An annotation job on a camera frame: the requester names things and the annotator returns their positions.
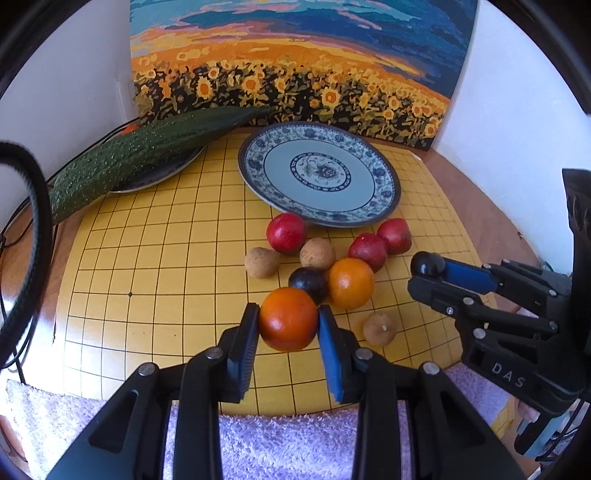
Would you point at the blue floral porcelain plate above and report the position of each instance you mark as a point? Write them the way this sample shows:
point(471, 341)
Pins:
point(324, 174)

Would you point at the sunflower field painting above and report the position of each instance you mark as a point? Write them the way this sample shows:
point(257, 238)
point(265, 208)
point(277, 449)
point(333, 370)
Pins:
point(380, 69)

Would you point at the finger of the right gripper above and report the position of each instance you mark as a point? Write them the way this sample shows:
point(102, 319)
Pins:
point(537, 290)
point(468, 309)

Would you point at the small red fruit back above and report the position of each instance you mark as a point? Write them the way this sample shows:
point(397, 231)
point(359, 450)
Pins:
point(286, 234)

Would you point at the large orange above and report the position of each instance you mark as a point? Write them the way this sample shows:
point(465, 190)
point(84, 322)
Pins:
point(351, 283)

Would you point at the yellow go board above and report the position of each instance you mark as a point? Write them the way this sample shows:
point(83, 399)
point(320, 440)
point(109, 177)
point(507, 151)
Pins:
point(159, 275)

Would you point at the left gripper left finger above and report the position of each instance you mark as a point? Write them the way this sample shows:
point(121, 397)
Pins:
point(126, 439)

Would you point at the brown longan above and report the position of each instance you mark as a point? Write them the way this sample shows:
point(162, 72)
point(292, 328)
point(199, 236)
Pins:
point(261, 262)
point(318, 253)
point(379, 329)

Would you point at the green bitter gourd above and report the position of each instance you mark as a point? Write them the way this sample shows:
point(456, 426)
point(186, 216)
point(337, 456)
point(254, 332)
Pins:
point(100, 169)

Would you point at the small orange tangerine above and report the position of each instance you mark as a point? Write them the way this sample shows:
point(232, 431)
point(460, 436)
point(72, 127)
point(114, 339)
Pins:
point(288, 319)

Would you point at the orange fruit behind gourd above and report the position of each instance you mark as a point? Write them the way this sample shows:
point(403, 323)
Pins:
point(129, 128)

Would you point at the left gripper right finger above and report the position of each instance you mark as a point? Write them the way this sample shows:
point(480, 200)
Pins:
point(412, 423)

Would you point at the brown longan front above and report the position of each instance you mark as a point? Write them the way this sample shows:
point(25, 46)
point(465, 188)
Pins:
point(379, 329)

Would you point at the small plate under gourd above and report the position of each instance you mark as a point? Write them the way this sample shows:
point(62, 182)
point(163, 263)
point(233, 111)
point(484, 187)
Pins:
point(156, 174)

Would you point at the person right hand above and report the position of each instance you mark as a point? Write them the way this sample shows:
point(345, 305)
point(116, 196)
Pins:
point(527, 413)

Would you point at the dark plum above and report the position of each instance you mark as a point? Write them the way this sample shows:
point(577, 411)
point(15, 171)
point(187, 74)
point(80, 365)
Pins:
point(312, 281)
point(427, 264)

